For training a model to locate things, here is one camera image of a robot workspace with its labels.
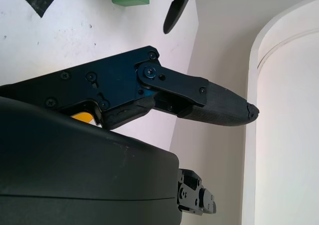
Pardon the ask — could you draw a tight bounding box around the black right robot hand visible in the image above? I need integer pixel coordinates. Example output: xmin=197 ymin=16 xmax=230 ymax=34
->
xmin=0 ymin=45 xmax=260 ymax=225

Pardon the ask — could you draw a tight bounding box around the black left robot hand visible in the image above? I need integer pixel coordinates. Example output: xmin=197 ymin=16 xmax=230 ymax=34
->
xmin=163 ymin=0 xmax=200 ymax=35

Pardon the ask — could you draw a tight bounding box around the yellow wooden cube block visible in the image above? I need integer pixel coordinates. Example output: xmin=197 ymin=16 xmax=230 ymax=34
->
xmin=71 ymin=112 xmax=94 ymax=125

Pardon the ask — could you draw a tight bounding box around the white rounded panel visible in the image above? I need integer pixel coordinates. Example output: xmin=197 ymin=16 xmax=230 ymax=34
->
xmin=245 ymin=0 xmax=319 ymax=225

